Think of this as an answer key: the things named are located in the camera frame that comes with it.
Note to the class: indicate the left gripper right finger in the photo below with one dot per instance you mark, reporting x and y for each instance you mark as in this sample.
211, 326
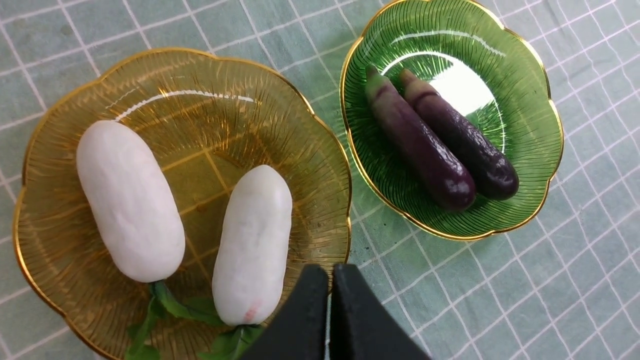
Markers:
360, 326

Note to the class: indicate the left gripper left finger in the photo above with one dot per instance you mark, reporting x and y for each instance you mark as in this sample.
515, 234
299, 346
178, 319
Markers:
298, 330

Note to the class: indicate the white radish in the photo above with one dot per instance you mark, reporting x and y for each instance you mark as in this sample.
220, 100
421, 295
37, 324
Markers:
251, 262
138, 221

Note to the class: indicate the lighter purple eggplant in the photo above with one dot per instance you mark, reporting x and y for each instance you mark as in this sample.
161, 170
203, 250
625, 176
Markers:
443, 175

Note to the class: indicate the dark purple eggplant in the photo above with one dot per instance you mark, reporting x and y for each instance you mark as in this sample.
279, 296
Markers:
494, 175

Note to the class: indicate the green checkered tablecloth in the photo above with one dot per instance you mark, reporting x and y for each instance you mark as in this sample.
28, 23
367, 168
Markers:
564, 286

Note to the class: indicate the amber ribbed glass plate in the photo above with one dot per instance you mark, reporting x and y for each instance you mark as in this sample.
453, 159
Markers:
208, 120

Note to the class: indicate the green ribbed glass plate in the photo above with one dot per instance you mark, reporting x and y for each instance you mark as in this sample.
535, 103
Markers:
486, 72

